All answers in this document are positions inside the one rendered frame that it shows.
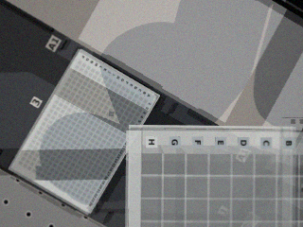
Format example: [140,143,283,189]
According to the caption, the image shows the grey flat base plate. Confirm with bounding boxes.
[0,170,104,227]

